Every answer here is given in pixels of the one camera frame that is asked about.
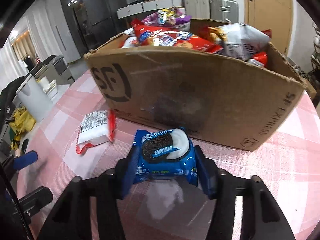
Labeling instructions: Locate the blue oreo snack pack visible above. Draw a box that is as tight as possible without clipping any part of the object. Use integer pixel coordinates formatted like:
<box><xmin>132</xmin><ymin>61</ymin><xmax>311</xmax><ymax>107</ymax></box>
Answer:
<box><xmin>133</xmin><ymin>128</ymin><xmax>198</xmax><ymax>186</ymax></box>

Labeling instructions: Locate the red white snack pack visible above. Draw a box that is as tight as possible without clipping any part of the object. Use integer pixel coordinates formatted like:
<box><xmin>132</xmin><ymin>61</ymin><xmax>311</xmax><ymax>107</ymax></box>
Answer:
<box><xmin>76</xmin><ymin>110</ymin><xmax>116</xmax><ymax>155</ymax></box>

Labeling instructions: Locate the red oreo snack pack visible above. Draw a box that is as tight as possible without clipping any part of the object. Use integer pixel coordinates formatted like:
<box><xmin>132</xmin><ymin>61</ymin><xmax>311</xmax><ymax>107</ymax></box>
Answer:
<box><xmin>247</xmin><ymin>51</ymin><xmax>268</xmax><ymax>67</ymax></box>

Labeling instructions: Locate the red blue cracker bag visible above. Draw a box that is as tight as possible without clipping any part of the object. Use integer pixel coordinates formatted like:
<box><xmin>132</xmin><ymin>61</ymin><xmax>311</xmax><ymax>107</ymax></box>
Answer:
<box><xmin>131</xmin><ymin>20</ymin><xmax>223</xmax><ymax>54</ymax></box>

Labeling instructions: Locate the purple colourful candy bag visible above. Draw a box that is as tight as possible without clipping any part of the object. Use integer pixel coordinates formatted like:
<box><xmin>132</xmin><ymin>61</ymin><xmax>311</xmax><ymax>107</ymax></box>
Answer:
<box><xmin>141</xmin><ymin>7</ymin><xmax>191</xmax><ymax>31</ymax></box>

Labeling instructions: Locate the white noodle snack bag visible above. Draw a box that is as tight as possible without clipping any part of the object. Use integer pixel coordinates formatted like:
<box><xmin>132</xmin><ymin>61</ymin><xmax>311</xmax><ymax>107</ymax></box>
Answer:
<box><xmin>203</xmin><ymin>23</ymin><xmax>271</xmax><ymax>61</ymax></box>

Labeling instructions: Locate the yellow bag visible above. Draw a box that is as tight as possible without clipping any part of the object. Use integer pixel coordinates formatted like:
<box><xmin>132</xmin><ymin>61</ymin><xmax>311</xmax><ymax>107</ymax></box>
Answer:
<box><xmin>9</xmin><ymin>106</ymin><xmax>36</xmax><ymax>150</ymax></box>

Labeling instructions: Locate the SF cardboard box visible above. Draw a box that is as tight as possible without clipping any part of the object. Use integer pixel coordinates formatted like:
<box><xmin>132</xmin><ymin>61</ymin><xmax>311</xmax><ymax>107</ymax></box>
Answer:
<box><xmin>84</xmin><ymin>33</ymin><xmax>305</xmax><ymax>151</ymax></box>

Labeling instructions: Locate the wooden shoe rack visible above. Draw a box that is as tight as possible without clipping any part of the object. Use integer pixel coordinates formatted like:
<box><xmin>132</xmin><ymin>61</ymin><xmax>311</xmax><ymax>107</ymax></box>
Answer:
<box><xmin>310</xmin><ymin>22</ymin><xmax>320</xmax><ymax>87</ymax></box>

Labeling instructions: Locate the silver suitcase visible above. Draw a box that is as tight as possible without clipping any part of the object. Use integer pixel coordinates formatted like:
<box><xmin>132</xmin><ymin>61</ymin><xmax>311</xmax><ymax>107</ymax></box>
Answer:
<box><xmin>210</xmin><ymin>0</ymin><xmax>239</xmax><ymax>23</ymax></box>

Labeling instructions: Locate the beige suitcase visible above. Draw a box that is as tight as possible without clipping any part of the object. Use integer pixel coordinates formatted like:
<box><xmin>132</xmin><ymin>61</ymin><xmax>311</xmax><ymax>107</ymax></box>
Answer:
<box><xmin>184</xmin><ymin>0</ymin><xmax>210</xmax><ymax>20</ymax></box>

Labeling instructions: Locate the dark grey refrigerator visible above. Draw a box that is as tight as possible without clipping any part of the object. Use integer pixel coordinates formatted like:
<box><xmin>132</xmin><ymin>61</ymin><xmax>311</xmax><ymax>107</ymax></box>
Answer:
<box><xmin>83</xmin><ymin>0</ymin><xmax>127</xmax><ymax>46</ymax></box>

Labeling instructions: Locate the white drawer desk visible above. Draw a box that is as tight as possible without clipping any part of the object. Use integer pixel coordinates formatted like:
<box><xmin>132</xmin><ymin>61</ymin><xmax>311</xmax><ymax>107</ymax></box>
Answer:
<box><xmin>117</xmin><ymin>0</ymin><xmax>182</xmax><ymax>19</ymax></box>

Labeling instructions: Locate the wooden door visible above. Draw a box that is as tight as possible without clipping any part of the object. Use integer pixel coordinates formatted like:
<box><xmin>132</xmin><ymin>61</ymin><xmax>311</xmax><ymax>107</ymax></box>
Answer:
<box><xmin>245</xmin><ymin>0</ymin><xmax>293</xmax><ymax>55</ymax></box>

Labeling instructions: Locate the black glass cabinet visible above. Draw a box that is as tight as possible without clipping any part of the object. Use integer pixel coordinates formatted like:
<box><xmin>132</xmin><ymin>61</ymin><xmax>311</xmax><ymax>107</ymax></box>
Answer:
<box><xmin>60</xmin><ymin>0</ymin><xmax>89</xmax><ymax>57</ymax></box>

